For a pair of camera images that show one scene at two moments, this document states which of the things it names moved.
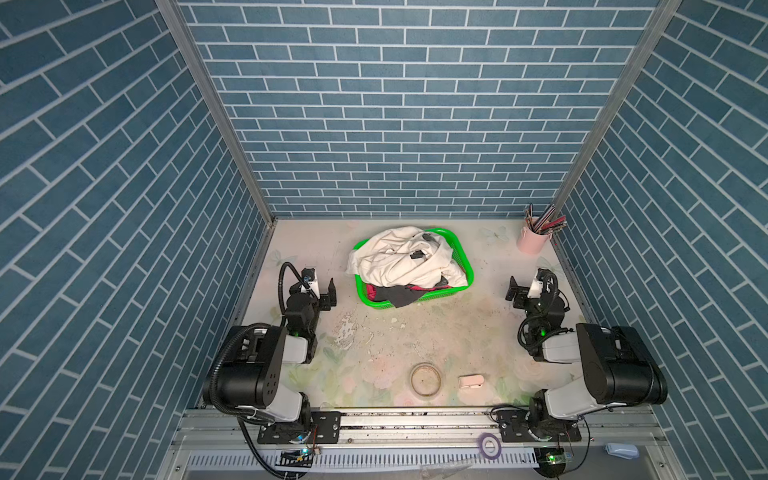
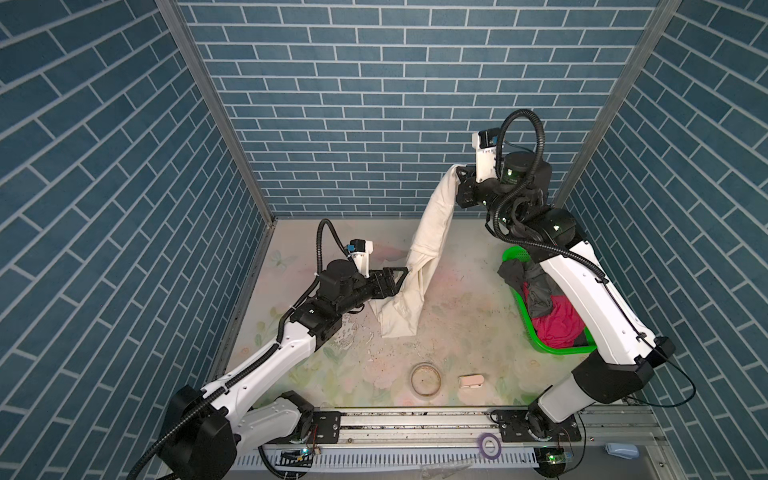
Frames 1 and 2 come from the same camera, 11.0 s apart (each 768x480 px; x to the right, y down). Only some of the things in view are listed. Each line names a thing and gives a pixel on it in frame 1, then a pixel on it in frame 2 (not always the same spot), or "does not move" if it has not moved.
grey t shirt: [399, 295] -> [540, 285]
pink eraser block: [471, 380] does not move
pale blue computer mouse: [623, 450] does not move
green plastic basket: [460, 254] -> [513, 262]
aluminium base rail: [238, 430] does not move
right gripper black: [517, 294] -> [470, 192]
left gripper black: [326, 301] -> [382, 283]
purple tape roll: [481, 444] does not move
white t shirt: [404, 257] -> [398, 315]
